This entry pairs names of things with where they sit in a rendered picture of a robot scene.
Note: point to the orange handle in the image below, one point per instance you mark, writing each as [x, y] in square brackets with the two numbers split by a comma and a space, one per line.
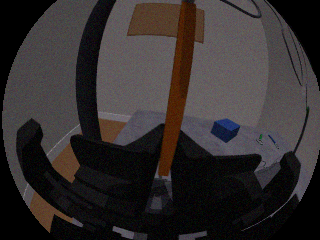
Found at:
[182, 64]

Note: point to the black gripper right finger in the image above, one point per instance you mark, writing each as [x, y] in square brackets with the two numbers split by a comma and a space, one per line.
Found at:
[193, 168]

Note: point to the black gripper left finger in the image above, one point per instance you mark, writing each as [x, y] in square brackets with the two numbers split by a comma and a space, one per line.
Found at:
[136, 162]

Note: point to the blue block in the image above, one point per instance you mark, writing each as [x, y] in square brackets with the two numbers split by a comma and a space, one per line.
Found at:
[225, 129]

